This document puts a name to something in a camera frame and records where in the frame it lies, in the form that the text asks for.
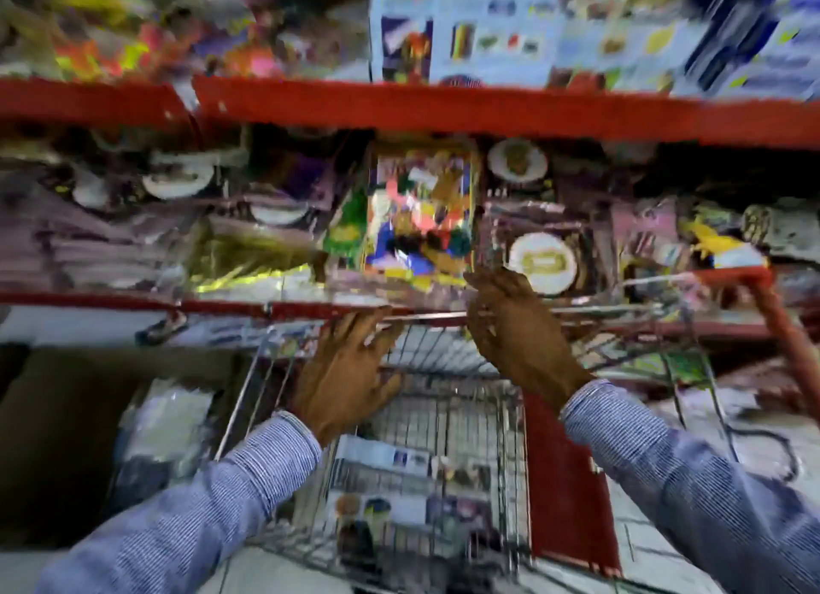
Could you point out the person's left hand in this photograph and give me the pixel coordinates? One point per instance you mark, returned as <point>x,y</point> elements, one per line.
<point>346,375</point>

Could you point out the red metal shelf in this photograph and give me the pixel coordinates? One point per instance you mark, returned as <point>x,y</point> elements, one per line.
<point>448,106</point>

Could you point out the foil boxes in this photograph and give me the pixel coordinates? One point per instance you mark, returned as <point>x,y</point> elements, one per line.
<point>384,459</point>

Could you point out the clear plastic bags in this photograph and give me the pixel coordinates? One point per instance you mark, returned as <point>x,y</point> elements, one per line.
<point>170,433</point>

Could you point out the person's left forearm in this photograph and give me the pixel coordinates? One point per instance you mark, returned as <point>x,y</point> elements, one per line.
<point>192,516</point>

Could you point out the pile of silver foil packets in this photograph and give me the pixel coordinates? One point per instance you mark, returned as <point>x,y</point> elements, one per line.
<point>83,241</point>

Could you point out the foil packet small round label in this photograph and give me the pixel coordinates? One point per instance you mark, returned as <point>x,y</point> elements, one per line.
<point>517,161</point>

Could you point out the green patterned packet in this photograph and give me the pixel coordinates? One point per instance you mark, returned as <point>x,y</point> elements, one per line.
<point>640,359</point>

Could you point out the foil packet large round label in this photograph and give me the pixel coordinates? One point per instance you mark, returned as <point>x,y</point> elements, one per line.
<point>541,263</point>

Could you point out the dark packet white round label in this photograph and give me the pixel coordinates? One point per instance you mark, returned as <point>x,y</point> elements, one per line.
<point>176,180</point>

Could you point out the colourful balloon packet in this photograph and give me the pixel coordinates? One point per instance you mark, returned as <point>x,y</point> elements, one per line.
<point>419,215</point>

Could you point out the purple packet white round label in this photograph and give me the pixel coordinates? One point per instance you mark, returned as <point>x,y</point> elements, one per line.
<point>282,212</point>

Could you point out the gold foil packets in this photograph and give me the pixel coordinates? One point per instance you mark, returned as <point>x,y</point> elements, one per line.
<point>256,263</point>

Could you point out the pink packet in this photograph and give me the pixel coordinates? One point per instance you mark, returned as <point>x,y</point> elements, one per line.
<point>647,234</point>

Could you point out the person's right forearm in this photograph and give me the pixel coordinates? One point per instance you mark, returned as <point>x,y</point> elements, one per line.
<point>692,484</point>

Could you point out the person's right hand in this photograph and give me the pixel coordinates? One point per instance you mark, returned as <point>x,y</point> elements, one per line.
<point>519,337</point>

